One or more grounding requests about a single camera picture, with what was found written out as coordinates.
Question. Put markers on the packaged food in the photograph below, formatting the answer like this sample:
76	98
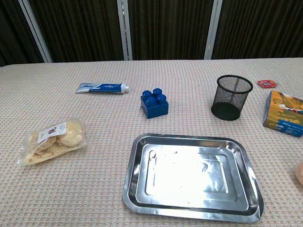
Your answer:
68	137

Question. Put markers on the beige woven tablecloth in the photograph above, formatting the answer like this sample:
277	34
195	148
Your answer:
94	189

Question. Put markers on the small red snack packet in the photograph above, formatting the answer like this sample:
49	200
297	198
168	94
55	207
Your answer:
267	83

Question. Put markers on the yellow blue cardboard box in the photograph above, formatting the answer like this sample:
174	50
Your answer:
284	113

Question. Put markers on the dark pleated curtain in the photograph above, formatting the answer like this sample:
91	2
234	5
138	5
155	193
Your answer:
165	28

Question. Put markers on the blue white toothpaste tube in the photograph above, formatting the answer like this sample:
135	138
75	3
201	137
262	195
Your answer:
106	87

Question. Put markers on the black mesh pen cup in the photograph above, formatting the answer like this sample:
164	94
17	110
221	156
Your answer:
225	113

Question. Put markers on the brown egg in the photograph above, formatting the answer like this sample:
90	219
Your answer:
300	172

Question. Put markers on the grey metal frame post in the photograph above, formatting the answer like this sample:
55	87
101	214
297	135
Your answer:
35	30
125	30
212	29

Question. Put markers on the blue plastic building block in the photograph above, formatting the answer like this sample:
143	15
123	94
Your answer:
155	108

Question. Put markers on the silver metal tray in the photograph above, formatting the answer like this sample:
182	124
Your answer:
189	175

